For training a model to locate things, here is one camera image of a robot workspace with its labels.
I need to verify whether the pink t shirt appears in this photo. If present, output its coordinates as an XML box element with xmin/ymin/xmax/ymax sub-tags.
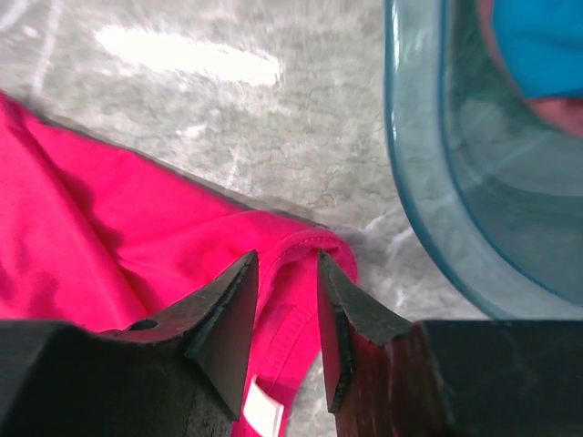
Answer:
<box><xmin>1</xmin><ymin>97</ymin><xmax>357</xmax><ymax>436</ymax></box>

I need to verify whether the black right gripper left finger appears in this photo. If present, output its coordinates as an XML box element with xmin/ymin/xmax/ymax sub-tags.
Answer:
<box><xmin>1</xmin><ymin>251</ymin><xmax>259</xmax><ymax>436</ymax></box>

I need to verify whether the salmon t shirt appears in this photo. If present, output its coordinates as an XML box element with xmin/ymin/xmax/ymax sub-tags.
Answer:
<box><xmin>477</xmin><ymin>1</ymin><xmax>582</xmax><ymax>137</ymax></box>

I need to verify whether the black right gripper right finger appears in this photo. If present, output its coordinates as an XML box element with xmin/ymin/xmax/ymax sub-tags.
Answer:
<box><xmin>317</xmin><ymin>252</ymin><xmax>582</xmax><ymax>436</ymax></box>

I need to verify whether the teal plastic basket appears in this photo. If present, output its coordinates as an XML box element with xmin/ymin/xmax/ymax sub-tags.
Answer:
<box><xmin>384</xmin><ymin>1</ymin><xmax>582</xmax><ymax>320</ymax></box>

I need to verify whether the blue t shirt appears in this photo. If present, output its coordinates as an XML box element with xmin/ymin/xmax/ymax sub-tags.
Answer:
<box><xmin>491</xmin><ymin>0</ymin><xmax>582</xmax><ymax>98</ymax></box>

